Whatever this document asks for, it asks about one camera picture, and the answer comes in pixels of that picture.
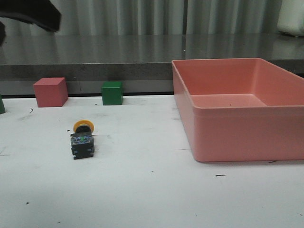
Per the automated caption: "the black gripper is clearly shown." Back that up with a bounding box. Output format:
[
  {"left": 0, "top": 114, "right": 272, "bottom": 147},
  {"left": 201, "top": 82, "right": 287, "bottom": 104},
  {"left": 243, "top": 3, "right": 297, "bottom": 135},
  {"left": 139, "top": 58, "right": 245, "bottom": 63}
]
[{"left": 0, "top": 0, "right": 61, "bottom": 32}]

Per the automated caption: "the yellow push button switch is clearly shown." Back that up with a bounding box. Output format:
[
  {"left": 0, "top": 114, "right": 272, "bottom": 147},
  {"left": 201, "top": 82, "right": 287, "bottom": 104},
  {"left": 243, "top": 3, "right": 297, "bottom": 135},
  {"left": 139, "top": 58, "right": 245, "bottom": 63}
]
[{"left": 70, "top": 120, "right": 95, "bottom": 160}]

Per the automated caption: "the pink cube block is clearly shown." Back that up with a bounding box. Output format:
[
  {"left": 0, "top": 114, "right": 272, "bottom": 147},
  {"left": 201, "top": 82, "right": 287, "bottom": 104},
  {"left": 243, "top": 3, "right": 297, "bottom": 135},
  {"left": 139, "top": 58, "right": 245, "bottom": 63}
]
[{"left": 33, "top": 77, "right": 68, "bottom": 107}]

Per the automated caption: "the green cube block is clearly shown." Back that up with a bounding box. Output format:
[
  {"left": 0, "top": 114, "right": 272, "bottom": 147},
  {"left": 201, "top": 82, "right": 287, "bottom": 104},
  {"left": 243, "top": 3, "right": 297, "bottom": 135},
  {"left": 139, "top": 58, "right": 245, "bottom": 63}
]
[{"left": 101, "top": 81, "right": 124, "bottom": 105}]

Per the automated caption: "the dark green block at edge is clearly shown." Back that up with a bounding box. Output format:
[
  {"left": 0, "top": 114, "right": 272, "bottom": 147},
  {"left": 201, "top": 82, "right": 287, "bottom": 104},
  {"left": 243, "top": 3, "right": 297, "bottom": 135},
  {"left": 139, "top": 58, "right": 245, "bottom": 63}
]
[{"left": 0, "top": 95, "right": 6, "bottom": 114}]

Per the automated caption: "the grey back counter shelf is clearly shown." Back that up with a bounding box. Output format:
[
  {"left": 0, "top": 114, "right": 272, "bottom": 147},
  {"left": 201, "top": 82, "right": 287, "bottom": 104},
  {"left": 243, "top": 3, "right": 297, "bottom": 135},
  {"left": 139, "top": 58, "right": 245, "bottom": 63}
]
[{"left": 0, "top": 33, "right": 304, "bottom": 97}]

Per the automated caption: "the pink plastic bin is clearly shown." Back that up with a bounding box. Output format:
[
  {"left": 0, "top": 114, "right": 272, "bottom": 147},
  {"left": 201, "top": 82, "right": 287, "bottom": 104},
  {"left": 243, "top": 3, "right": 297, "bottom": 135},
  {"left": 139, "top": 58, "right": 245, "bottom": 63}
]
[{"left": 172, "top": 58, "right": 304, "bottom": 162}]

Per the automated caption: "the white appliance in background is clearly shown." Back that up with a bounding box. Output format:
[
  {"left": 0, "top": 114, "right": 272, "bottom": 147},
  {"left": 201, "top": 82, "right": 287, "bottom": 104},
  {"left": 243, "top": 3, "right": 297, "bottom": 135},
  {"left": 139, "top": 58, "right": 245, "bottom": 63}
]
[{"left": 277, "top": 0, "right": 304, "bottom": 37}]

